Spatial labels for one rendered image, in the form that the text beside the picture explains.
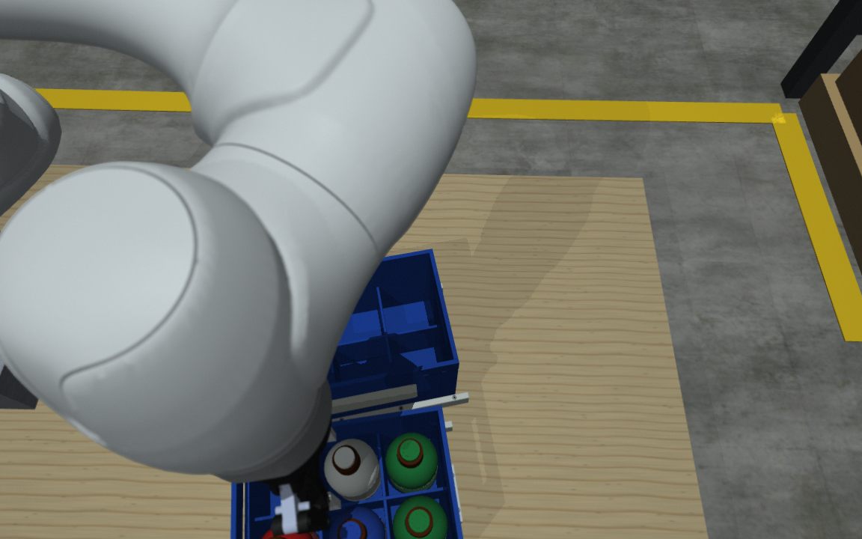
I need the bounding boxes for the blue crate with dividers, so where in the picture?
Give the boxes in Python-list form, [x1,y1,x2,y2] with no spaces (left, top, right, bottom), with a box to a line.
[327,249,459,419]
[233,405,463,539]

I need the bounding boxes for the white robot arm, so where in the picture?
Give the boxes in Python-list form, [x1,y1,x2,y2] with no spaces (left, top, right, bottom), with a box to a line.
[0,0,477,484]

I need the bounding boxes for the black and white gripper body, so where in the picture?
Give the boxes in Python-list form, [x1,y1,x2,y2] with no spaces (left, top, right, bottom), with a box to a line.
[258,420,331,496]

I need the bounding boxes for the red bottle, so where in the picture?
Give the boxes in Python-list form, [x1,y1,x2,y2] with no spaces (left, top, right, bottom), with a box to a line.
[261,529,320,539]

